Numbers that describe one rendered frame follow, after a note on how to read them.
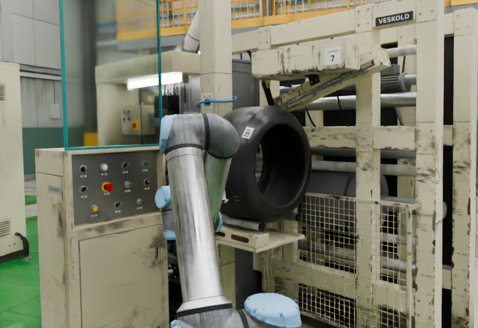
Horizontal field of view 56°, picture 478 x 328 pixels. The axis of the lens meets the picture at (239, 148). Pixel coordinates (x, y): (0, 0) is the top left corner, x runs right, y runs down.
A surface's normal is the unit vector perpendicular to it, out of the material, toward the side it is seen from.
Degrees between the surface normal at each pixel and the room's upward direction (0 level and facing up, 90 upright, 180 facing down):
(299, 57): 90
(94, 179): 90
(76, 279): 90
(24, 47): 90
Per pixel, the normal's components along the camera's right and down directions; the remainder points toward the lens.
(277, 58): -0.70, 0.05
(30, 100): 0.92, 0.00
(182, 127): 0.21, -0.39
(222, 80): 0.71, 0.03
